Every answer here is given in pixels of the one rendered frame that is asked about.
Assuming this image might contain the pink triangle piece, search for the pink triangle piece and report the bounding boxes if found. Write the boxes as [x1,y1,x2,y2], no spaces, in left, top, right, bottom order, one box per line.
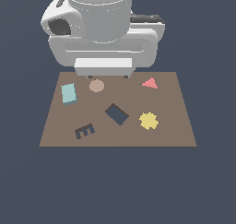
[140,77,159,90]

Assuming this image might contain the tan round disc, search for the tan round disc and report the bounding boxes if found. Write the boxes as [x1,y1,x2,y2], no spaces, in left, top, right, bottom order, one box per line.
[88,78,106,94]

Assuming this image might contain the brown slotted board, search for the brown slotted board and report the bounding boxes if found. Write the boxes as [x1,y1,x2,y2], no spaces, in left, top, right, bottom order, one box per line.
[38,71,198,148]

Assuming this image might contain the yellow flower-shaped piece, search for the yellow flower-shaped piece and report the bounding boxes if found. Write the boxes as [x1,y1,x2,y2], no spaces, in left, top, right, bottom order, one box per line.
[138,111,160,131]

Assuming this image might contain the teal rectangular block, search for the teal rectangular block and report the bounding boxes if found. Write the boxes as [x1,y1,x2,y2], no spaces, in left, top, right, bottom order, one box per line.
[60,82,78,106]

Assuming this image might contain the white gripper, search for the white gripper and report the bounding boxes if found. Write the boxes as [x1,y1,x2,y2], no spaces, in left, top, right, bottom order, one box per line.
[48,28,159,79]

